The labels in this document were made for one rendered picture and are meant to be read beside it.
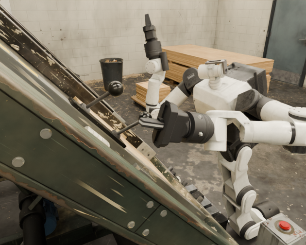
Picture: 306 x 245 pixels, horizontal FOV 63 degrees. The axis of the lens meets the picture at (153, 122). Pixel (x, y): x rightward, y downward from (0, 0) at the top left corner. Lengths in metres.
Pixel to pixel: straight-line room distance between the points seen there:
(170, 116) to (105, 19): 5.83
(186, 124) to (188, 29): 7.02
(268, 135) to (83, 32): 5.71
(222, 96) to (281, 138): 0.42
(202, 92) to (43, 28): 5.11
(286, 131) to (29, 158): 0.65
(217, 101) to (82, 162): 0.84
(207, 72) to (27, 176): 0.92
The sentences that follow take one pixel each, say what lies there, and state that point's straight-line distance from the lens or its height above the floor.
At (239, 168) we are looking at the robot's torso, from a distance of 1.46.
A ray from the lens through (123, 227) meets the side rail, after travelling 0.51.
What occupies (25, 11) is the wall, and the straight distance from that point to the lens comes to 6.00.
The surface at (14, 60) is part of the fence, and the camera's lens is 0.59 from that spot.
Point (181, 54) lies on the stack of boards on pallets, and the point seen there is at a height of 0.76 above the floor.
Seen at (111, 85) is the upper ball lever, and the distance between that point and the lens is 0.59.
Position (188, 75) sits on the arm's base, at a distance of 1.37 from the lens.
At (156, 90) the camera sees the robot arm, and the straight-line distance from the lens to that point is 1.36.
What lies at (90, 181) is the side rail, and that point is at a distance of 0.42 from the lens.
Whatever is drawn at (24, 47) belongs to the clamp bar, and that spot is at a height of 1.54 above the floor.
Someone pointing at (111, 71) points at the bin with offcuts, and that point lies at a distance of 5.35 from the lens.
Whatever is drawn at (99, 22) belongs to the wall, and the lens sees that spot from 6.34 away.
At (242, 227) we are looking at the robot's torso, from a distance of 1.93.
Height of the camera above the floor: 1.68
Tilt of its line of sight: 25 degrees down
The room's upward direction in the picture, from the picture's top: straight up
